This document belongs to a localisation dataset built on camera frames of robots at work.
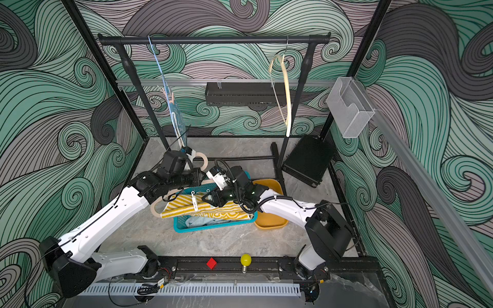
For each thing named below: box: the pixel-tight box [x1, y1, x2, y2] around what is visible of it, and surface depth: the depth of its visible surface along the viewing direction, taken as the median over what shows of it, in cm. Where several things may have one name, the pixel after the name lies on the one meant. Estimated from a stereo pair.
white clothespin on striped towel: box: [190, 190, 199, 212], surface depth 75 cm
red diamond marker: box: [206, 257, 218, 271], surface depth 74 cm
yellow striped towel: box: [160, 193, 254, 221], surface depth 77 cm
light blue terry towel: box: [184, 216, 232, 228], surface depth 84 cm
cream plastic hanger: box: [270, 54, 292, 138], surface depth 55 cm
